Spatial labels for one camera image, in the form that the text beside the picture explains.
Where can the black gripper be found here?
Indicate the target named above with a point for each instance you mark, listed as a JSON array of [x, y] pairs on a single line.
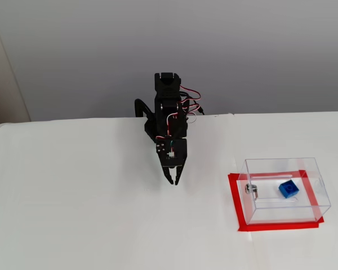
[[178, 157]]

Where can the blue lego brick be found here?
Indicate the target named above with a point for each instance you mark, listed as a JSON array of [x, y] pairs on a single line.
[[288, 189]]

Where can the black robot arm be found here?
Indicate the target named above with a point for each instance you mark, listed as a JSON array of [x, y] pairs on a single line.
[[166, 92]]

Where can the transparent plastic box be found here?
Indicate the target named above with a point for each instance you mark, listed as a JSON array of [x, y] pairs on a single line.
[[284, 213]]

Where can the black table clamp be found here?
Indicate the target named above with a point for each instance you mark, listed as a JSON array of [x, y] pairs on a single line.
[[141, 106]]

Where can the red tape frame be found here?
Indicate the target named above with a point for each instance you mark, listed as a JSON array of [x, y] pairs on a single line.
[[270, 226]]

